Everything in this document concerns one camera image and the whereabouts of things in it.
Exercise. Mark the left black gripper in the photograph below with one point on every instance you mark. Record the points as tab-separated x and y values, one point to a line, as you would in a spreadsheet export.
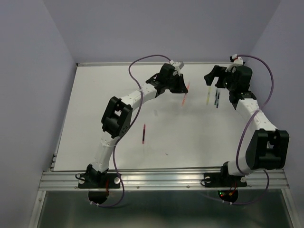
181	88

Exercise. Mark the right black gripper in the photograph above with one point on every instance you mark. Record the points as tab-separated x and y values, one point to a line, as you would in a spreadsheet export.
217	71

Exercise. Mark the orange pen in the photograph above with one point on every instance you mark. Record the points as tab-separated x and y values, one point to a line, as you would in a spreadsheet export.
185	96

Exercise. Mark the yellow pen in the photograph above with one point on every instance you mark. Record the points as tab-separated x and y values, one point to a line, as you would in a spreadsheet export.
208	95

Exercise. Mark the green pen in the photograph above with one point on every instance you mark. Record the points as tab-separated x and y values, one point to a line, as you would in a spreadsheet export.
215	97

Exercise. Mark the purple pen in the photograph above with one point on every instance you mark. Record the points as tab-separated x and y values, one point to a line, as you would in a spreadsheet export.
218	98

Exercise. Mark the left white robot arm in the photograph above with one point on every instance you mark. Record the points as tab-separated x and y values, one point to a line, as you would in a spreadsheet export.
116	120

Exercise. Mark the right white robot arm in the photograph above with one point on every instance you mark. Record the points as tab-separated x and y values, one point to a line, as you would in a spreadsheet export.
268	146

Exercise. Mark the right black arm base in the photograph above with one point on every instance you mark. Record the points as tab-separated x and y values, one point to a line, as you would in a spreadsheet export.
227	183

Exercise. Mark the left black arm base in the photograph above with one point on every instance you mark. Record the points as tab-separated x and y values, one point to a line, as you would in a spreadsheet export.
99	185

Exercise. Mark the red pen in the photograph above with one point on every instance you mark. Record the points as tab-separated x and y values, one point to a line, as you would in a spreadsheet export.
143	133

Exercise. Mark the white table board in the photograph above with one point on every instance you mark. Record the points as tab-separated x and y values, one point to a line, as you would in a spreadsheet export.
195	135

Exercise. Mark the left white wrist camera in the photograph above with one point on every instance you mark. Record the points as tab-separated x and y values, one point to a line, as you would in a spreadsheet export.
178	65

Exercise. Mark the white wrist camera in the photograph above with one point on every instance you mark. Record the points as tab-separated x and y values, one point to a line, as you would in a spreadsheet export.
236	61
178	65

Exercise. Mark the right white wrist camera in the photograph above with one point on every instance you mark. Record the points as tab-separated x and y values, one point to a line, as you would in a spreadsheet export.
236	61

